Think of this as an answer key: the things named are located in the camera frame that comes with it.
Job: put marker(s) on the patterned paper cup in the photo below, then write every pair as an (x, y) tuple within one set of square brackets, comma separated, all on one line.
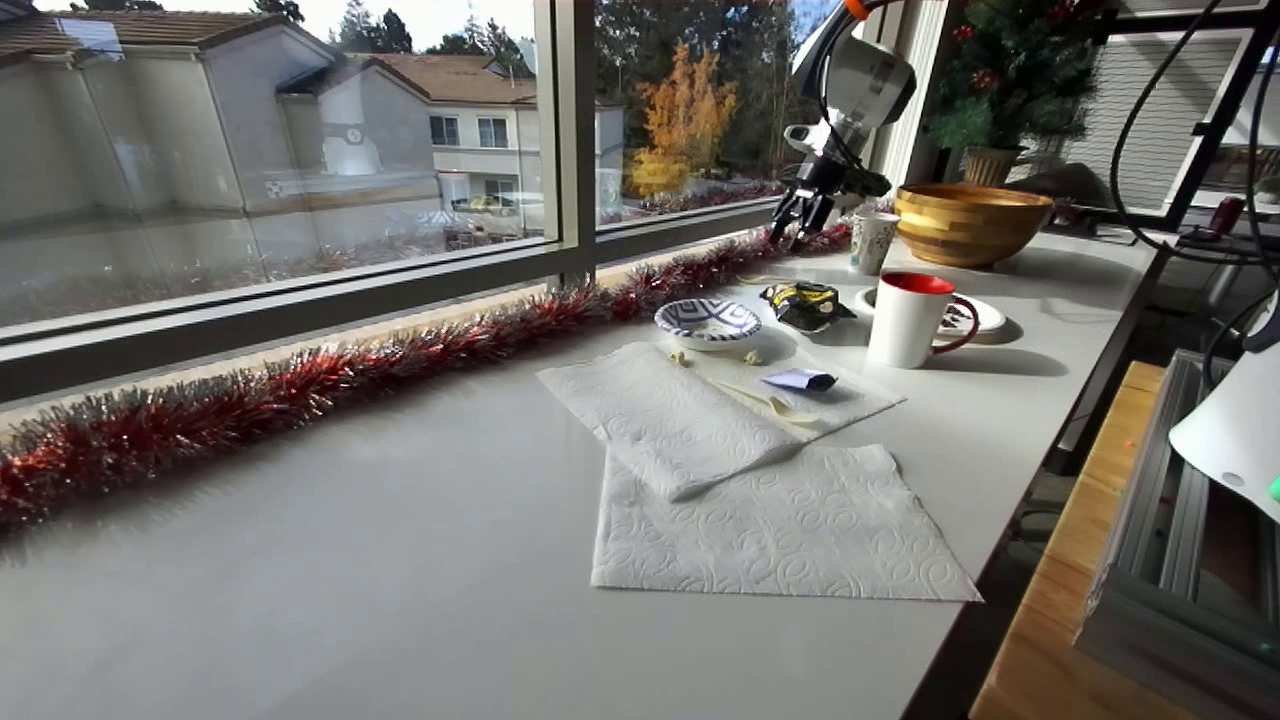
[(870, 243)]

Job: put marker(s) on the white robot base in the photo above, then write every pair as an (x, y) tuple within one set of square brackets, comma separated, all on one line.
[(1235, 433)]

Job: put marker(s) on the blue white small packet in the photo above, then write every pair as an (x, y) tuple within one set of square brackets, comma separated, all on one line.
[(802, 380)]

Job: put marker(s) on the wooden board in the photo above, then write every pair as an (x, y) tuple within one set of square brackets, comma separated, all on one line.
[(1039, 669)]

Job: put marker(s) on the small christmas tree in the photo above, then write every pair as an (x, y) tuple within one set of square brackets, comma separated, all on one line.
[(1013, 68)]

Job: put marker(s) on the grey metal rack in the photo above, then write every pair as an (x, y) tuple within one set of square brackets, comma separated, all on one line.
[(1189, 587)]

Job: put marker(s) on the beige plastic fork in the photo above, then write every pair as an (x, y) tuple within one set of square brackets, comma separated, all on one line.
[(756, 396)]

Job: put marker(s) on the red silver tinsel garland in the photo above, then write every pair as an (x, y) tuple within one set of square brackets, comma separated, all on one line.
[(129, 437)]

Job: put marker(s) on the white plate with beans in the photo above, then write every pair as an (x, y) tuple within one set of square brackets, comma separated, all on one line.
[(981, 317)]

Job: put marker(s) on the lower white paper towel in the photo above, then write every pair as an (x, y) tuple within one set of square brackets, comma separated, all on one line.
[(835, 523)]

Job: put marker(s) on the blue patterned paper plate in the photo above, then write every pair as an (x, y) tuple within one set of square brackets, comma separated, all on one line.
[(706, 324)]

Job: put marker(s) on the wooden bowl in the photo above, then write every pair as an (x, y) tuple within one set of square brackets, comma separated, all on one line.
[(969, 227)]

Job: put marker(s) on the white mug red interior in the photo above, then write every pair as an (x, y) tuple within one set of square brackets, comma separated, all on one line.
[(904, 323)]

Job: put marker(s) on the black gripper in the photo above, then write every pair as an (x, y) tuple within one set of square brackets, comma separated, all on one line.
[(816, 188)]

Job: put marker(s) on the black yellow snack bag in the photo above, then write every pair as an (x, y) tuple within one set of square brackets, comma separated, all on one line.
[(802, 305)]

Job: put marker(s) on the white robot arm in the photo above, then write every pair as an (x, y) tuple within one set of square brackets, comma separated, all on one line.
[(855, 91)]

